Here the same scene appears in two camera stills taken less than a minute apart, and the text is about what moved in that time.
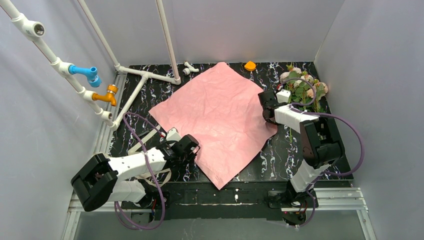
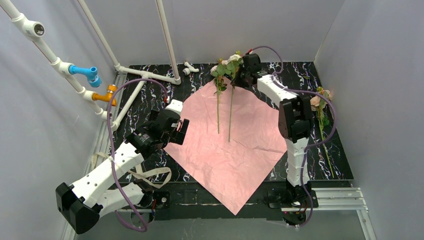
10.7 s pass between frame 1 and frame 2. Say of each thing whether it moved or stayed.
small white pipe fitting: stayed
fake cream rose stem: moved
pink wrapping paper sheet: moved
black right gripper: moved
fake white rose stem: moved
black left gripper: moved
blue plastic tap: stayed
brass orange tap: stayed
